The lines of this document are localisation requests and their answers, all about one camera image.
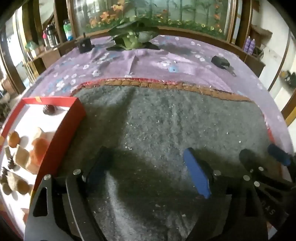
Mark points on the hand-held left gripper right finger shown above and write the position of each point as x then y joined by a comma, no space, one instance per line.
196,171

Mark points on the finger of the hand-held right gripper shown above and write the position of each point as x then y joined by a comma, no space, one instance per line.
249,160
279,154

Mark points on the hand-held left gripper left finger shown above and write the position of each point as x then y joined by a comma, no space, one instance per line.
98,166

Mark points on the red cardboard box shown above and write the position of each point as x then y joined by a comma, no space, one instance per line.
69,120

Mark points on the orange tangerine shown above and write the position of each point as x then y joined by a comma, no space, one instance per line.
40,149

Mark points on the grey felt mat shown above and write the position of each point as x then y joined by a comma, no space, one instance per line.
150,129

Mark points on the white faceted chunk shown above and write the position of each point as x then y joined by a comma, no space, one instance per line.
41,133

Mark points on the dark red date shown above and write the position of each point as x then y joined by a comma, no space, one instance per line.
49,109

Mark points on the yellow black tool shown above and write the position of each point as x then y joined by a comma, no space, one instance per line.
288,78

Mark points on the beige faceted chunk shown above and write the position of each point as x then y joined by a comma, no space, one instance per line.
12,180
22,158

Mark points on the brown longan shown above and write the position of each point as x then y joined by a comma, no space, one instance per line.
23,187
13,139
6,188

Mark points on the small dark dried fruit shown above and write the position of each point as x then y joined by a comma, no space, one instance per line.
10,164
4,172

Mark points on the wooden bedside cabinet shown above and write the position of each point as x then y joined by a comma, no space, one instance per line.
254,63

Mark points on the black car key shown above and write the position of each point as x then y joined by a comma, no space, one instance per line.
219,60

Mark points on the purple floral cloth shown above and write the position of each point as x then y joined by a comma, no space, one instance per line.
161,58

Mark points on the wooden shelf unit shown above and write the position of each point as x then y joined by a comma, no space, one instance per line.
49,58

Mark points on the small black box device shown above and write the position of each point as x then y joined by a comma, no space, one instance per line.
84,45

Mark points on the green leafy plant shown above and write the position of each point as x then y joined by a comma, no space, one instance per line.
131,40

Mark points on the green plastic bag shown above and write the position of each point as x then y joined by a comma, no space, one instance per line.
32,46

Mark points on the red capped bottle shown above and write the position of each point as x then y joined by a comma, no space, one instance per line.
45,39

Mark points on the green white plastic bottle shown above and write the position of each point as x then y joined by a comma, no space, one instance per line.
68,31

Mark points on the dark thermos flask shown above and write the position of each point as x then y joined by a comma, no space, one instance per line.
52,36

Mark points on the floral painted headboard panel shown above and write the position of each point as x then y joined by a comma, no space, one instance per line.
185,16

